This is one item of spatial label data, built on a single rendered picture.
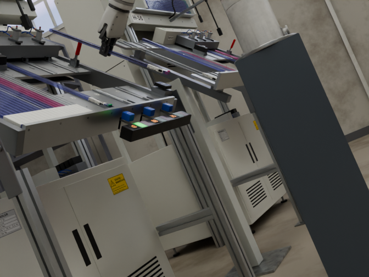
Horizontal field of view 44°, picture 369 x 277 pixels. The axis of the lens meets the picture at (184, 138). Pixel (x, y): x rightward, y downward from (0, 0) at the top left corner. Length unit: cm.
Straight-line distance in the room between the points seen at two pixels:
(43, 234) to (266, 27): 76
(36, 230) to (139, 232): 73
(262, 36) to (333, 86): 372
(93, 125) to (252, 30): 50
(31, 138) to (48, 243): 24
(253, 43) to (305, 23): 376
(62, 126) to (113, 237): 57
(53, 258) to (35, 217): 10
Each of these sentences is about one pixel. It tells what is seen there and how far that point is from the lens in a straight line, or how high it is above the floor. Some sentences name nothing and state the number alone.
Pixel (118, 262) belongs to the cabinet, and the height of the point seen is 28.
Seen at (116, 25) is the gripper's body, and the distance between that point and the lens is 159.
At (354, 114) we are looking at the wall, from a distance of 497.
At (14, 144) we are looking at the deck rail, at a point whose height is 70.
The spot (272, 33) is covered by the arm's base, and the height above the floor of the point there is 73.
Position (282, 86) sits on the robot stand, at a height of 59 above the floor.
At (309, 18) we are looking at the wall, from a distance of 502.
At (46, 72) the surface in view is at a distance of 167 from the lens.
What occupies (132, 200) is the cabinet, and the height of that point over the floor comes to 45.
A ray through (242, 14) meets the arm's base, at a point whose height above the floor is 81.
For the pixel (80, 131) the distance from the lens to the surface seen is 123.
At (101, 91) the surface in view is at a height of 83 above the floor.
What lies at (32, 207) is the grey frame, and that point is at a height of 55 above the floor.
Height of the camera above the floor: 52
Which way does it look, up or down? 2 degrees up
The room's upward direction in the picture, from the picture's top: 23 degrees counter-clockwise
